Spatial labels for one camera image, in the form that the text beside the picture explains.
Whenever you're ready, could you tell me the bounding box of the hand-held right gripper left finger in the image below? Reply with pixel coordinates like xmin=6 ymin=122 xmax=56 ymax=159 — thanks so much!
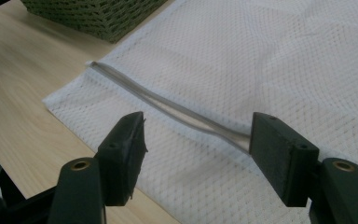
xmin=94 ymin=111 xmax=148 ymax=208

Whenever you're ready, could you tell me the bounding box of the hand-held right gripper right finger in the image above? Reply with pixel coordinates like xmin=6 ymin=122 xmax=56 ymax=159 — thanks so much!
xmin=249 ymin=112 xmax=320 ymax=208

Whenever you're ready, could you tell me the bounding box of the white mesh laundry bag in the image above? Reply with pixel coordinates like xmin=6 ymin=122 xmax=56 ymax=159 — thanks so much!
xmin=42 ymin=0 xmax=358 ymax=224

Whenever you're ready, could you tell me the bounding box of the green woven basket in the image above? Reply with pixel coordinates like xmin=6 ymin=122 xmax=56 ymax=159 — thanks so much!
xmin=20 ymin=0 xmax=169 ymax=44

